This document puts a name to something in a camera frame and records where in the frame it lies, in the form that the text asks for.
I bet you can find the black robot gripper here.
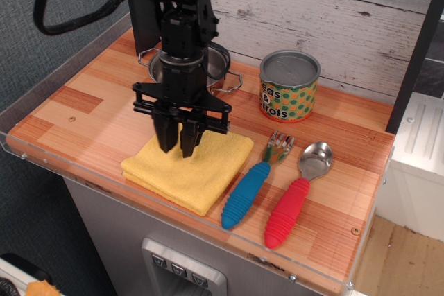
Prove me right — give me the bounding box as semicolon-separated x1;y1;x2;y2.
133;53;232;158

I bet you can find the yellow rag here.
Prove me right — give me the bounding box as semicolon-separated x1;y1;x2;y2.
121;131;254;216

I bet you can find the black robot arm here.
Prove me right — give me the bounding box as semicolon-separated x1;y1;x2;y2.
133;0;232;157

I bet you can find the small steel pot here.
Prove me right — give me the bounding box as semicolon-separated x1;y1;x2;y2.
138;44;244;96

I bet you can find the peas and carrots toy can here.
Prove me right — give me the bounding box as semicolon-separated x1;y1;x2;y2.
259;50;321;123

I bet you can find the grey toy fridge cabinet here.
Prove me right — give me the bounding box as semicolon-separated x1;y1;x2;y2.
65;178;315;295

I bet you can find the silver dispenser button panel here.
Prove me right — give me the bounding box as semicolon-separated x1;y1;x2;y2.
142;238;228;295

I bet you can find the clear acrylic table guard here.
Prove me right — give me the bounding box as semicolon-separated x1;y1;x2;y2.
2;17;394;295

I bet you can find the orange object bottom left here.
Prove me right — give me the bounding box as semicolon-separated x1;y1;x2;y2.
25;280;62;296

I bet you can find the white toy sink unit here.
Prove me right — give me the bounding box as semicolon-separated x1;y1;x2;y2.
375;92;443;241

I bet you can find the blue handled fork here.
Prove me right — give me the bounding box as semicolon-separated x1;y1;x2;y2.
221;131;295;229

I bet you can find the dark vertical post left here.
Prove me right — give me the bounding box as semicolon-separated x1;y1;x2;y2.
128;0;160;55

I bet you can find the dark vertical post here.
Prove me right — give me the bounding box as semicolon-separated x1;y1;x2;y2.
386;0;443;134
128;0;160;55

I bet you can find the red handled spoon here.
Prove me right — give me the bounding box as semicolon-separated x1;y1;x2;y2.
264;141;333;249

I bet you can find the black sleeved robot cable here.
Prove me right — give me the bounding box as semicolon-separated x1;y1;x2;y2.
33;0;232;82

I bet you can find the dark vertical post right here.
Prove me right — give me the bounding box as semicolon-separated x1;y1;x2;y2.
386;0;443;134

